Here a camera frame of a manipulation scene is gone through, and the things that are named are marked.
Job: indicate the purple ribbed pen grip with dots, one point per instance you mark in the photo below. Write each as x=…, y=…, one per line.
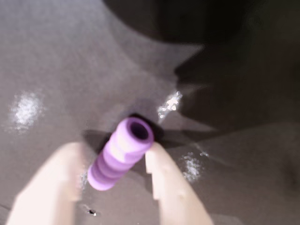
x=117, y=161

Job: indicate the dark brown table mat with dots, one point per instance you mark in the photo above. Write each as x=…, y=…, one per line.
x=58, y=70

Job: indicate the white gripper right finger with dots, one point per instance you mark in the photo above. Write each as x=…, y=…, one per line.
x=173, y=187

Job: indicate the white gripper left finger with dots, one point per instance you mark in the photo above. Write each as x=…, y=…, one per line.
x=44, y=187

